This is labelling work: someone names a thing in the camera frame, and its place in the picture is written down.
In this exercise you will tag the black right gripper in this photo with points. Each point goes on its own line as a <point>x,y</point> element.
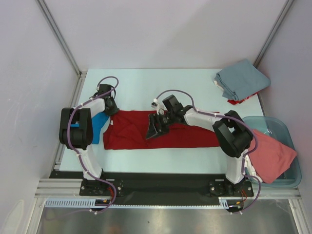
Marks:
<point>159,123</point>

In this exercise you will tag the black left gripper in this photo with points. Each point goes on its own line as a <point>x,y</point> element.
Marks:
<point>114,110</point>

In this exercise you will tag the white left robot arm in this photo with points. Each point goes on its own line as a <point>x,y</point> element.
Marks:
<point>86,156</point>

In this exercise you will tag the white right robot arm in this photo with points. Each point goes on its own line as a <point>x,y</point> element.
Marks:
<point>233,135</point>

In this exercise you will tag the folded bright blue t shirt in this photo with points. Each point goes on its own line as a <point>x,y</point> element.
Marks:
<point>86,130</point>

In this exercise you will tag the folded white t shirt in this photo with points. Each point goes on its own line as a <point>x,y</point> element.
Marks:
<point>218,85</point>

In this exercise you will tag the folded red printed t shirt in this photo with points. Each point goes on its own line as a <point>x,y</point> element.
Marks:
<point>235,102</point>

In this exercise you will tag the white cloth in basin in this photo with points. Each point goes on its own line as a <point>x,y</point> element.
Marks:
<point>249,168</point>

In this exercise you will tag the folded grey-blue t shirt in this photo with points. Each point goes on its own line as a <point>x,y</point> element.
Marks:
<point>241,80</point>

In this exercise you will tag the pink t shirt in basin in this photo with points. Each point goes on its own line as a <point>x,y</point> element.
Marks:
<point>271,158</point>

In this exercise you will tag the translucent blue plastic basin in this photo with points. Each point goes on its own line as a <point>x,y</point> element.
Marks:
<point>279,131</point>

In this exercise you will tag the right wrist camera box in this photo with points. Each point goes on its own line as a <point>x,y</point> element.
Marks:
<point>158,107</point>

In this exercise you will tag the left aluminium frame post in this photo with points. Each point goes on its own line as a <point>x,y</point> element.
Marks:
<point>47,14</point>

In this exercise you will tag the aluminium frame post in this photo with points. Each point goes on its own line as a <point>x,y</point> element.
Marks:
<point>273,32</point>
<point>47,14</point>

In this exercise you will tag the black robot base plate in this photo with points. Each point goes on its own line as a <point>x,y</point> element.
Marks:
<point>172,189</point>

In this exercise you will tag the front aluminium frame rail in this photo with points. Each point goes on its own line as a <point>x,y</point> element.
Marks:
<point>58,188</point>

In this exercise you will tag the white slotted cable duct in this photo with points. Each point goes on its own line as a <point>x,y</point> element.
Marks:
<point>101,203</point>

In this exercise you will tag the right aluminium frame post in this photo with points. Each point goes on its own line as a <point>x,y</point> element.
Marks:
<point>273,32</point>

